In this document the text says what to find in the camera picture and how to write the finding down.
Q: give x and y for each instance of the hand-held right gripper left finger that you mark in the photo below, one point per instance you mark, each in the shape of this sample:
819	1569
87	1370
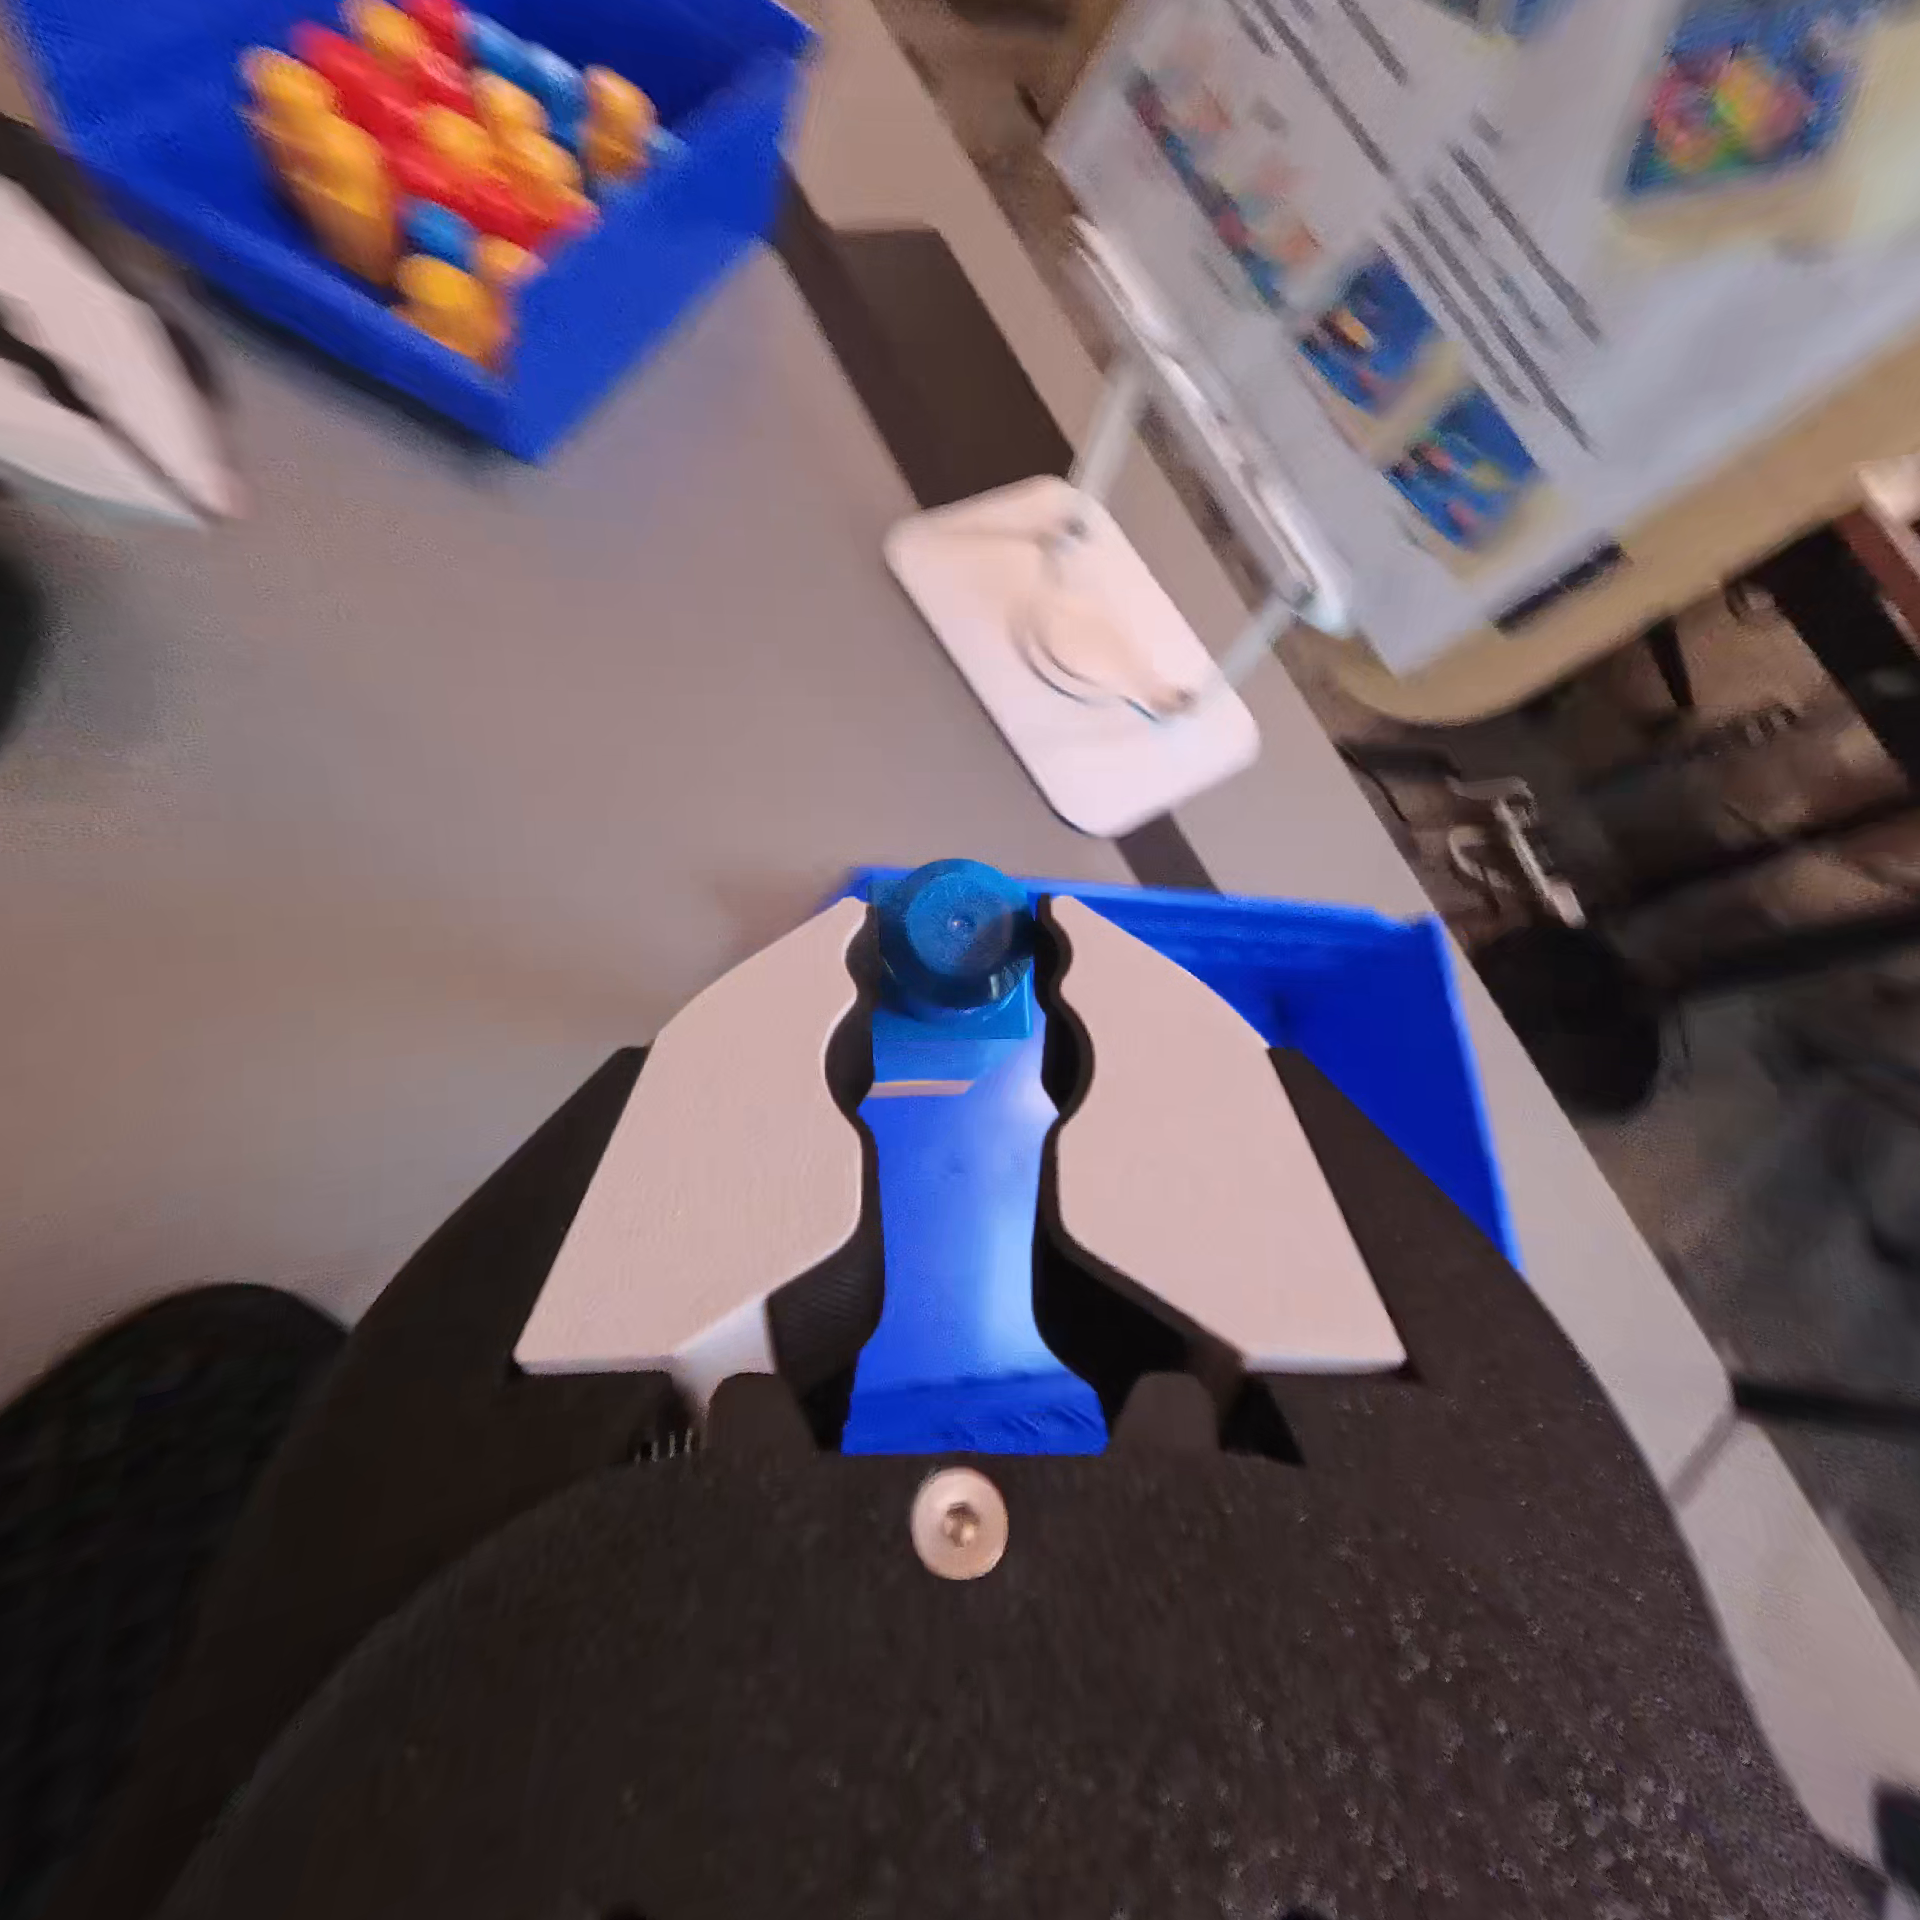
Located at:
720	1170

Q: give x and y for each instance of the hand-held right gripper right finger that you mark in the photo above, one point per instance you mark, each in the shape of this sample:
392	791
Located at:
1201	1184

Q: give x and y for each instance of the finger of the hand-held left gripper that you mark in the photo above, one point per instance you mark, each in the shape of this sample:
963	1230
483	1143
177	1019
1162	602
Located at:
135	360
60	450

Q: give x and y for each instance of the blue plastic bin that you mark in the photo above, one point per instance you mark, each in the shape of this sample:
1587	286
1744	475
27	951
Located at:
629	299
1349	991

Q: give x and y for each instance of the blue mega block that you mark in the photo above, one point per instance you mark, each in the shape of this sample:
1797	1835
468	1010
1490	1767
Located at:
953	930

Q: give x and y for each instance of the pile of blocks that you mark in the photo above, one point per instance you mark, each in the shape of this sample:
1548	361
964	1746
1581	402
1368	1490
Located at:
451	150

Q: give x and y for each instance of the black office chair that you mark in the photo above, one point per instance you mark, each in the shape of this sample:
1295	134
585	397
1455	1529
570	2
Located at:
1575	1019

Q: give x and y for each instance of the white document stand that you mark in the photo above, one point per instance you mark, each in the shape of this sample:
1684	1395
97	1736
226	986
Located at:
1080	661

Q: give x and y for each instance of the printed instruction sheet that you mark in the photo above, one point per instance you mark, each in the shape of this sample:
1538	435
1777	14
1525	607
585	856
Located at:
1499	224

